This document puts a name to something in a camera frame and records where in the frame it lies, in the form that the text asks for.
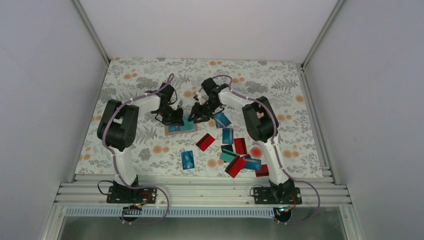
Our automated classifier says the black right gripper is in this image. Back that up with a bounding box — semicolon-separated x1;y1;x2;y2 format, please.
188;98;221;123

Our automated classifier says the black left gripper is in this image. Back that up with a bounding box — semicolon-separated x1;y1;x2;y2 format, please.
155;105;184;126

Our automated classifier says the blue striped card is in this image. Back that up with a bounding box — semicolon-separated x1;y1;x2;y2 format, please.
167;125;180;133

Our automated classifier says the tan leather card holder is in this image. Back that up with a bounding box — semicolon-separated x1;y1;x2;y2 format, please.
164;114;198;136

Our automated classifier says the blue card pile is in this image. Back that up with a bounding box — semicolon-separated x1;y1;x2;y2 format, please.
181;150;195;170
213;112;232;129

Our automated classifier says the teal card pile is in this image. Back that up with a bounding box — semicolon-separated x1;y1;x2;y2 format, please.
181;114;196;132

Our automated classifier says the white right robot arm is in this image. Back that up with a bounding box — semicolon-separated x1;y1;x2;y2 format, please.
189;78;295;204

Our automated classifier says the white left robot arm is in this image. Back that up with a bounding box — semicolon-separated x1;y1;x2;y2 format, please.
97;83;184;203

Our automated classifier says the red card near wallet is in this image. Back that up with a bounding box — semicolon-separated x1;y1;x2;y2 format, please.
195;133;216;152

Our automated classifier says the blue card middle upright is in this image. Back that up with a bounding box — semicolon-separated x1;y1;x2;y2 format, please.
222;127;234;145

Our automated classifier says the black card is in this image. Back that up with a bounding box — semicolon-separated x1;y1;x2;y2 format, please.
221;144;234;152

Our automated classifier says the teal green card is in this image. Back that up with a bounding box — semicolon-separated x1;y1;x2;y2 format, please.
219;149;240;163

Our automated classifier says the red card centre upright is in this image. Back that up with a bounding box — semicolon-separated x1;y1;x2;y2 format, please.
233;137;248;155

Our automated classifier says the red card lower centre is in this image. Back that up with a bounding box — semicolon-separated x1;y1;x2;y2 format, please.
224;156;246;179

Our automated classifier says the light blue card right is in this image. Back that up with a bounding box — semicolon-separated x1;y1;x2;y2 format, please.
243;157;262;171

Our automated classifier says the red card bottom right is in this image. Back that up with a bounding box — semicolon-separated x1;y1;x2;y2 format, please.
255;164;270;178

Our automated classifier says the floral patterned table mat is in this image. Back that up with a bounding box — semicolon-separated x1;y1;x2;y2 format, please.
75;57;323;178

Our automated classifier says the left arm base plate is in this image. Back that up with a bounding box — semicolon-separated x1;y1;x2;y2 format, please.
106;185;157;205

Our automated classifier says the perforated grey cable tray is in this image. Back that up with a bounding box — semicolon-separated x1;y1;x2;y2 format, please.
64;206;274;219

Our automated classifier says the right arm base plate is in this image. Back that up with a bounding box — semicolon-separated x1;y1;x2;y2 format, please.
251;186;303;205

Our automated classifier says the aluminium rail frame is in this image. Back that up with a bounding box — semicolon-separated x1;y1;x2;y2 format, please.
54;174;352;207

